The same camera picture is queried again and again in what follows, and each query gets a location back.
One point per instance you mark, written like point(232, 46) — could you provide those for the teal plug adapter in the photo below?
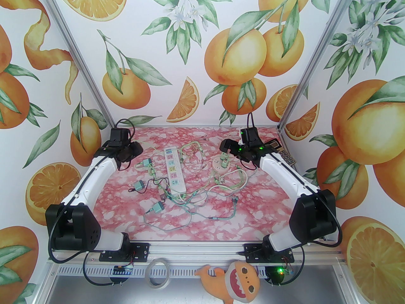
point(158, 207)
point(138, 186)
point(146, 163)

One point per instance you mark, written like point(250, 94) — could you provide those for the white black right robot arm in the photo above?
point(284, 173)

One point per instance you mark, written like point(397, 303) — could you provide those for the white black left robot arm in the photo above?
point(95, 176)

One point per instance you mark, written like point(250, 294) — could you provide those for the round pink socket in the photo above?
point(216, 166)

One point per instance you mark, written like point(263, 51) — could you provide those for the pink plug adapter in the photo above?
point(162, 191)

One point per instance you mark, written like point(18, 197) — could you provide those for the gold black calculator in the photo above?
point(286, 158)

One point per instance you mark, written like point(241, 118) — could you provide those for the white power strip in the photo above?
point(174, 173)

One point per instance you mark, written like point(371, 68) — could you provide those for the clear tape roll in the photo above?
point(158, 261)

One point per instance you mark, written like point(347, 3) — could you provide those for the small circuit board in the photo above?
point(123, 270)

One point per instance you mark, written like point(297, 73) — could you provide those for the black controller with LED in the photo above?
point(273, 275)

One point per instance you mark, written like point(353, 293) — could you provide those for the orange plush toy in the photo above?
point(240, 283)

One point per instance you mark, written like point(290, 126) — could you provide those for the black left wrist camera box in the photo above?
point(119, 136)

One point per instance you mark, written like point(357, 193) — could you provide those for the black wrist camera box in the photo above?
point(119, 136)
point(251, 136)

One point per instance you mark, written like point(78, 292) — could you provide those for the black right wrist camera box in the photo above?
point(251, 136)

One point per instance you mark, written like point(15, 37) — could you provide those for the aluminium frame post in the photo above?
point(85, 65)
point(316, 59)

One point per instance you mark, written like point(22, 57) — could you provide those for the aluminium frame rail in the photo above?
point(196, 249)

